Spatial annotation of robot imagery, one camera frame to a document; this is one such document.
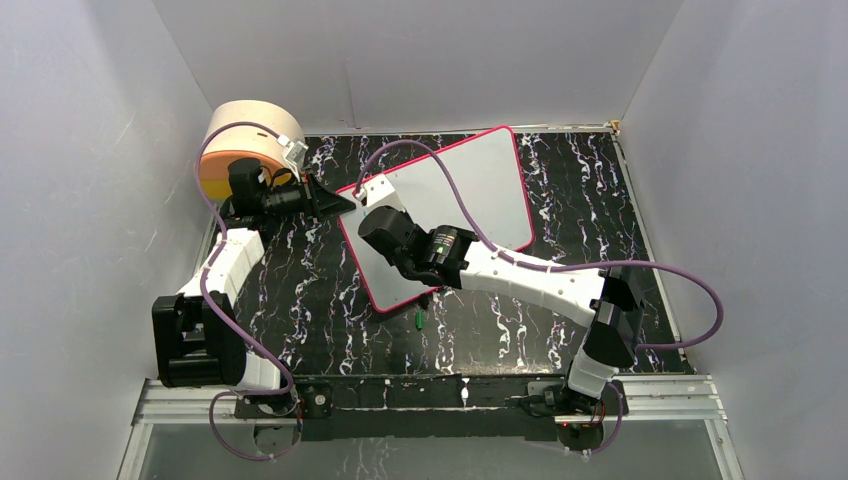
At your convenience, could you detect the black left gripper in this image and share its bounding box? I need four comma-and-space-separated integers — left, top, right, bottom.
263, 169, 357, 226

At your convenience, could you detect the green marker cap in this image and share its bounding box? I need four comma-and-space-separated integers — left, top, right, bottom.
415, 310, 425, 331

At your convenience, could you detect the pink framed whiteboard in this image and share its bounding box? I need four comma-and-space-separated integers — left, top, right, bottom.
338, 126, 535, 313

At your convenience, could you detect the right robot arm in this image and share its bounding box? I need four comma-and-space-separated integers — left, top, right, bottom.
358, 206, 644, 417

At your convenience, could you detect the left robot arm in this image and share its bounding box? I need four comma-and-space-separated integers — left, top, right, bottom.
152, 158, 356, 416

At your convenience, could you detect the beige cylindrical drawer box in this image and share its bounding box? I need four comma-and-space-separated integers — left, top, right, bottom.
199, 100, 306, 201

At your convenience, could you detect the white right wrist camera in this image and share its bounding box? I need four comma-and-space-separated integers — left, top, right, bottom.
353, 174, 405, 213

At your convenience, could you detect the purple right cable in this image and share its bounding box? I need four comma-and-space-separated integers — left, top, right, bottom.
354, 139, 725, 351

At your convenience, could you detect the purple cable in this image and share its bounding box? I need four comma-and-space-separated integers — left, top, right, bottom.
354, 139, 725, 351
193, 121, 296, 462

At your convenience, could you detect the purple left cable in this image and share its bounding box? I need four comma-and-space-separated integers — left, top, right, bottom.
193, 121, 296, 462

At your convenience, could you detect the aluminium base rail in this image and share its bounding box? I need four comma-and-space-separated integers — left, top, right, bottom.
119, 374, 743, 479

